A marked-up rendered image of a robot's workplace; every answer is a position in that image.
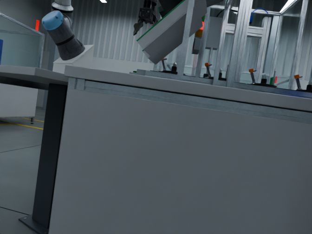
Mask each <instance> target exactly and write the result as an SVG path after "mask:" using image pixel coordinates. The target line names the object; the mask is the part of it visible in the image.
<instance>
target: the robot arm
mask: <svg viewBox="0 0 312 234"><path fill-rule="evenodd" d="M156 4H157V0H144V4H143V8H140V11H139V13H141V14H139V16H138V17H139V20H138V23H135V24H134V32H133V35H136V34H137V32H138V31H139V29H140V28H141V27H143V22H145V24H147V23H150V24H152V26H153V25H155V24H156V23H157V22H158V20H157V16H156V10H155V7H154V6H156ZM73 21H74V17H73V7H72V6H71V0H55V2H54V3H52V12H50V13H48V14H47V15H46V16H44V17H43V19H42V24H43V26H44V28H45V29H46V30H47V32H48V33H49V35H50V36H51V38H52V40H53V41H54V43H55V44H56V46H57V48H58V52H59V55H60V57H61V59H62V60H70V59H72V58H74V57H76V56H78V55H80V54H81V53H82V52H83V51H84V50H85V47H84V45H83V44H82V43H81V42H80V41H79V40H78V39H77V38H76V37H75V36H74V34H73V32H72V30H71V29H70V28H71V26H72V24H73Z"/></svg>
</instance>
